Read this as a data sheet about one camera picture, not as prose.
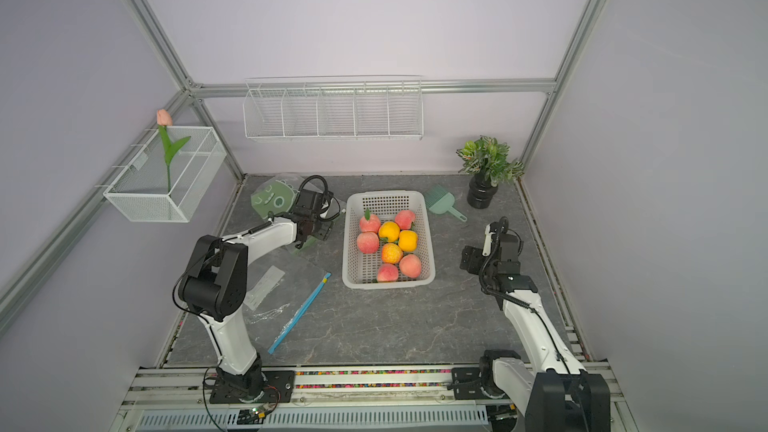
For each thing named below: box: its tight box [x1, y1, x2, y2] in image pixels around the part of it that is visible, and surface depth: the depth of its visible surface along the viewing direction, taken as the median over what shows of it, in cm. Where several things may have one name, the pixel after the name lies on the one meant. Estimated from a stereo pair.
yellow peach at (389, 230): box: [378, 221, 401, 243], surface depth 99 cm
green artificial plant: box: [456, 136, 525, 187], surface depth 93 cm
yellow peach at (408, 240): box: [398, 230, 419, 252], surface depth 96 cm
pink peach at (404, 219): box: [394, 210, 416, 230], surface depth 101 cm
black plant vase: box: [467, 173, 499, 209], surface depth 108 cm
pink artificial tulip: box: [156, 109, 191, 194], surface depth 81 cm
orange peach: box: [381, 242, 403, 265], surface depth 93 cm
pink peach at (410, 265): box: [399, 254, 422, 279], surface depth 91 cm
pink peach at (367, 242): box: [357, 231, 379, 254], surface depth 96 cm
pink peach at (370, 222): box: [360, 208, 381, 233], surface depth 100 cm
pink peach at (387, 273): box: [376, 263, 399, 282], surface depth 88 cm
